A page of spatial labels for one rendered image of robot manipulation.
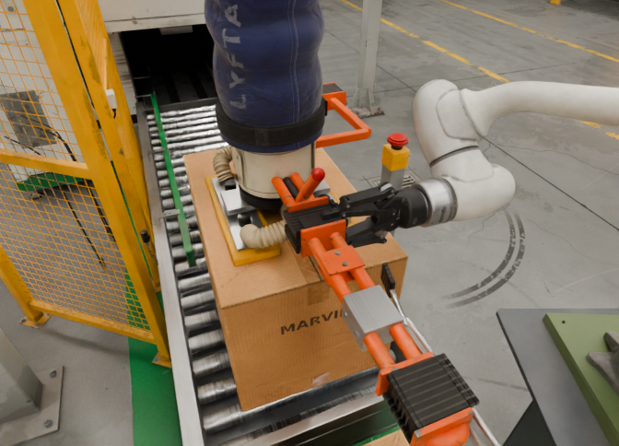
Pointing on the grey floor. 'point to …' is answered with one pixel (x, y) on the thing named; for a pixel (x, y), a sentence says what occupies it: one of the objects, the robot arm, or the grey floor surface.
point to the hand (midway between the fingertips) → (319, 229)
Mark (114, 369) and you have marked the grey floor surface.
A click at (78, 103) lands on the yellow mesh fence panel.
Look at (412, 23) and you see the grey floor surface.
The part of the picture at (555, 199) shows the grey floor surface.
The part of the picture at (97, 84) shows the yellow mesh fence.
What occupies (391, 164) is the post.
